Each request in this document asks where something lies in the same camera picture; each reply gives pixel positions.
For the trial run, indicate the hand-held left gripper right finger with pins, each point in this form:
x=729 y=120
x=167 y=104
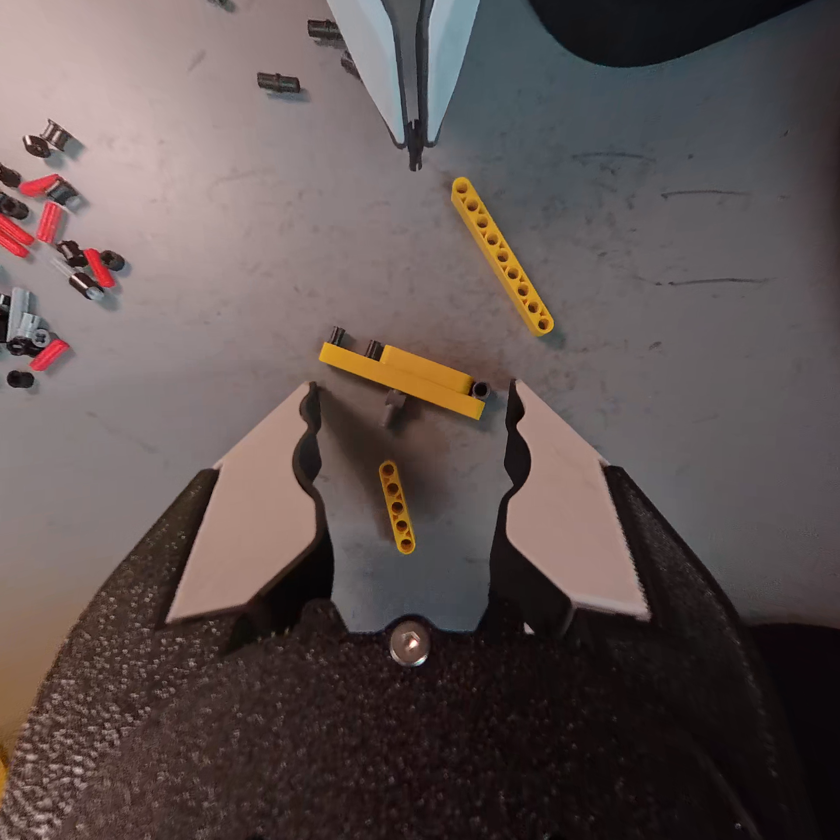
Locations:
x=571 y=525

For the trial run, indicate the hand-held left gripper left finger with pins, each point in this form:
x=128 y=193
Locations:
x=249 y=525

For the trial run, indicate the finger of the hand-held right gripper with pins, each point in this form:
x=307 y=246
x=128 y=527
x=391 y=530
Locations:
x=449 y=52
x=371 y=52

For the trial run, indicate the black lego pin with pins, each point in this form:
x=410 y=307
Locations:
x=413 y=154
x=350 y=65
x=337 y=334
x=325 y=29
x=279 y=82
x=374 y=349

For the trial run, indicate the long yellow lego beam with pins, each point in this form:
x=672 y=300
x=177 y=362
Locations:
x=348 y=361
x=502 y=256

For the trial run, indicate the short yellow lego beam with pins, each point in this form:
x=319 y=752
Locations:
x=397 y=505
x=426 y=371

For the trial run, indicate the pile of small lego pieces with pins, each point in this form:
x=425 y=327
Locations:
x=46 y=216

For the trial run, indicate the black quilted cushion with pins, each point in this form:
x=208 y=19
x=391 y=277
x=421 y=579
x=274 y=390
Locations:
x=656 y=26

